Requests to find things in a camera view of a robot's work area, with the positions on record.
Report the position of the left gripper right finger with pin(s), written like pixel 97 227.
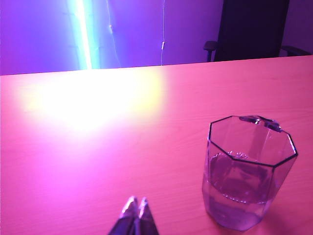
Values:
pixel 145 220

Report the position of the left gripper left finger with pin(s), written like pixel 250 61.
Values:
pixel 126 220

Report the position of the clear plastic mug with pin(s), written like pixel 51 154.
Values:
pixel 247 176

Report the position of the vertical LED light strip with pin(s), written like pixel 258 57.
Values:
pixel 84 36

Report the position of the black office chair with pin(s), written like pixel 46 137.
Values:
pixel 252 29

